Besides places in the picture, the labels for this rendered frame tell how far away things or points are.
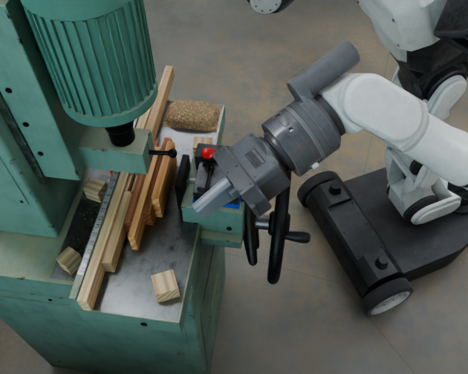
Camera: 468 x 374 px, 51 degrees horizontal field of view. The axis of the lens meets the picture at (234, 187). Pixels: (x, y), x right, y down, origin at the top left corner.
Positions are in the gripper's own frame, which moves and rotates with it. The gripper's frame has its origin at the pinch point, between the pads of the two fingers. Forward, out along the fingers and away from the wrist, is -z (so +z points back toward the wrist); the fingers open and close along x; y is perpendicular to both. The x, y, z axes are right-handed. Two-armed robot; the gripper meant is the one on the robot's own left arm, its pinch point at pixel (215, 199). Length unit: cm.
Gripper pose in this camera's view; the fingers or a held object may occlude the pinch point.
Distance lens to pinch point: 66.4
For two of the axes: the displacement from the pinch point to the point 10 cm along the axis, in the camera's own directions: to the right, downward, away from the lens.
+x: -4.4, -6.1, 6.6
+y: -4.0, -5.3, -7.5
